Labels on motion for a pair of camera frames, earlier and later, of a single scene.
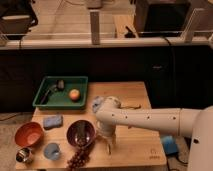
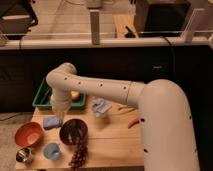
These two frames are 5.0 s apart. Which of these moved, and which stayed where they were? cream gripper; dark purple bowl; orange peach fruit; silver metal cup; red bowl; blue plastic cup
Moved: cream gripper; dark purple bowl
Stayed: orange peach fruit; blue plastic cup; silver metal cup; red bowl
